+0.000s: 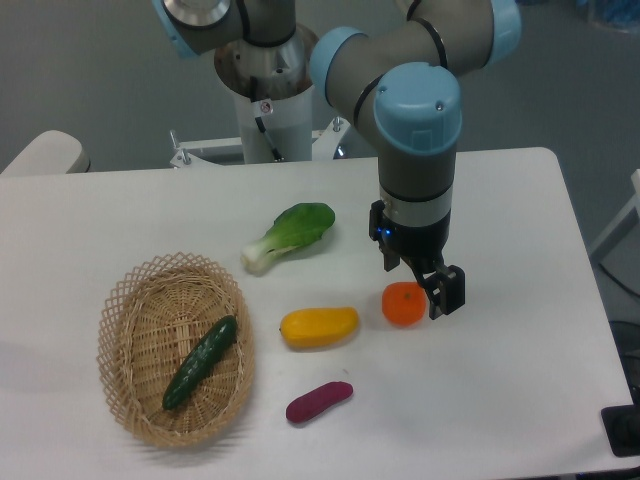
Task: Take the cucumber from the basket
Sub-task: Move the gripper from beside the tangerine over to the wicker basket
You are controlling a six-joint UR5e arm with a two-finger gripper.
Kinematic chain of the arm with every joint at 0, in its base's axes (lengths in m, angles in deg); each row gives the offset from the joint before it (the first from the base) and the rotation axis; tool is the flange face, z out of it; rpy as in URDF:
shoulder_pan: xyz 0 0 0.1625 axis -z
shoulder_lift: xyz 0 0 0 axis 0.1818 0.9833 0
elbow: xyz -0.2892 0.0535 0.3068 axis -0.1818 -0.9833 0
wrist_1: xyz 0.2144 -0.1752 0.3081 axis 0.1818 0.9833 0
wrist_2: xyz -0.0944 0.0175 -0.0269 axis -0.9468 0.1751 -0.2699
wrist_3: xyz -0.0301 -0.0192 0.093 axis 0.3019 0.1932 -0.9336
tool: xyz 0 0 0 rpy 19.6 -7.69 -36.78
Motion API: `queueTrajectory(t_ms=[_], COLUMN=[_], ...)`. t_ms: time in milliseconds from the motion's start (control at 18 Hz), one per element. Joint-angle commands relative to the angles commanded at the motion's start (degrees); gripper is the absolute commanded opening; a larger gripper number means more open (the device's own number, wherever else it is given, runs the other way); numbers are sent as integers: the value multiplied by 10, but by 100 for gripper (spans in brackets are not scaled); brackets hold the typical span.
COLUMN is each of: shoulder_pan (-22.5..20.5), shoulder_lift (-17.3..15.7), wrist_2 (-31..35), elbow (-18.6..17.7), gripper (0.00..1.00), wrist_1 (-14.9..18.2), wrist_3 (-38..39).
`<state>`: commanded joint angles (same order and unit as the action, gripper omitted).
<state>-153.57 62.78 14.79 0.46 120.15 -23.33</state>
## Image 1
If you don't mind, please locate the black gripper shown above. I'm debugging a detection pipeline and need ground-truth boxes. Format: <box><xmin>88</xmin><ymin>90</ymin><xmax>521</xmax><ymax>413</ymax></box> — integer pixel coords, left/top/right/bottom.
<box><xmin>369</xmin><ymin>200</ymin><xmax>466</xmax><ymax>320</ymax></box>

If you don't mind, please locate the green cucumber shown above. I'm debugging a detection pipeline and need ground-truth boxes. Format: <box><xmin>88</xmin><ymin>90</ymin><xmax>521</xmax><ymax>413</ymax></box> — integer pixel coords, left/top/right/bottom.
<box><xmin>162</xmin><ymin>315</ymin><xmax>238</xmax><ymax>411</ymax></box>

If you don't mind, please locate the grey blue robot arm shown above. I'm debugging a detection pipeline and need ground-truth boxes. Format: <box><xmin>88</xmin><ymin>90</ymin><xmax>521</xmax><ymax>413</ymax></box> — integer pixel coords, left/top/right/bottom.
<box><xmin>154</xmin><ymin>1</ymin><xmax>521</xmax><ymax>318</ymax></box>

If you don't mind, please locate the woven wicker basket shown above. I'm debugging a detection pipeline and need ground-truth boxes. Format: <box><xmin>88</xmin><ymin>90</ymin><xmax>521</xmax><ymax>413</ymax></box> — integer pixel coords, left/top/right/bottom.
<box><xmin>97</xmin><ymin>252</ymin><xmax>255</xmax><ymax>447</ymax></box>

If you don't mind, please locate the orange tangerine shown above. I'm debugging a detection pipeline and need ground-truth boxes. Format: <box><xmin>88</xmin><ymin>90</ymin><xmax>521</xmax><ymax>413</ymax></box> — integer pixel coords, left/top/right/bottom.
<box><xmin>381</xmin><ymin>282</ymin><xmax>427</xmax><ymax>327</ymax></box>

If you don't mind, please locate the yellow mango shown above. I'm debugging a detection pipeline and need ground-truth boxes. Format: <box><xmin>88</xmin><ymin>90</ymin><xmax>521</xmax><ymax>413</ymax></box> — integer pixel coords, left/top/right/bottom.
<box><xmin>279</xmin><ymin>307</ymin><xmax>360</xmax><ymax>349</ymax></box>

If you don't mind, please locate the green bok choy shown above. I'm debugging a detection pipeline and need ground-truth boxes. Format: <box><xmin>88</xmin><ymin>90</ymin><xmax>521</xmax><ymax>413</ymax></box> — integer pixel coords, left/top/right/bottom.
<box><xmin>240</xmin><ymin>202</ymin><xmax>335</xmax><ymax>275</ymax></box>

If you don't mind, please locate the purple sweet potato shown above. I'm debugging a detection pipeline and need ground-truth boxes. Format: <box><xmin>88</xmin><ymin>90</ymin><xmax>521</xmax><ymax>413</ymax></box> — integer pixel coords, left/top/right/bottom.
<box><xmin>285</xmin><ymin>381</ymin><xmax>354</xmax><ymax>424</ymax></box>

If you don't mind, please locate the white furniture leg right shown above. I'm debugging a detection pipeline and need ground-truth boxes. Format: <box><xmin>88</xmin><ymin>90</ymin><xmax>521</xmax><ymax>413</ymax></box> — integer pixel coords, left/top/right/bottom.
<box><xmin>587</xmin><ymin>170</ymin><xmax>639</xmax><ymax>263</ymax></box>

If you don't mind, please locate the black device at table edge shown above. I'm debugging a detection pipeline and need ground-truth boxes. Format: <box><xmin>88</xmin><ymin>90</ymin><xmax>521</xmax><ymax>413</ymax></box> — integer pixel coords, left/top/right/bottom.
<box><xmin>601</xmin><ymin>405</ymin><xmax>639</xmax><ymax>458</ymax></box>

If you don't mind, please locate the beige chair back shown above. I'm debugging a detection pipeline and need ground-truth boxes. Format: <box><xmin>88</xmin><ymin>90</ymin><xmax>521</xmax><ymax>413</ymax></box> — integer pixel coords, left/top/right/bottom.
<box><xmin>1</xmin><ymin>130</ymin><xmax>91</xmax><ymax>178</ymax></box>

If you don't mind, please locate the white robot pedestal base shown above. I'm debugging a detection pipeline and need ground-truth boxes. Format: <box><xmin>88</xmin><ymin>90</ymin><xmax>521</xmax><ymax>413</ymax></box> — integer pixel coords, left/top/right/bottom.
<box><xmin>170</xmin><ymin>24</ymin><xmax>351</xmax><ymax>168</ymax></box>

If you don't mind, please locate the black cable on pedestal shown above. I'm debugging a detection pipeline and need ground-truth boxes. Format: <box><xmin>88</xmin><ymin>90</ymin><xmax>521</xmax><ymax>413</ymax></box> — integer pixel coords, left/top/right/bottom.
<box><xmin>249</xmin><ymin>74</ymin><xmax>286</xmax><ymax>163</ymax></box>

